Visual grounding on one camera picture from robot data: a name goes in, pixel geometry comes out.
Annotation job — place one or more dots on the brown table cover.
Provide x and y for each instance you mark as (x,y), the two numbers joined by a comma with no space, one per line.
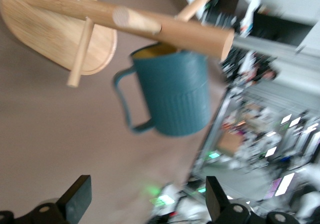
(50,134)

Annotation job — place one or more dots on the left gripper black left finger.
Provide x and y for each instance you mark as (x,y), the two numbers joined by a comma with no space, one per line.
(75,204)

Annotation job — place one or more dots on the wooden cup rack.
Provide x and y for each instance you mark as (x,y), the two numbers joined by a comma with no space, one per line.
(50,29)

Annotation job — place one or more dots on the teal cup with yellow inside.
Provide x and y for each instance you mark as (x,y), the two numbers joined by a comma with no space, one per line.
(175,96)

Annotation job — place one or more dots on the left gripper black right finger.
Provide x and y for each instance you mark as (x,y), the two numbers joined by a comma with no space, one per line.
(220,209)

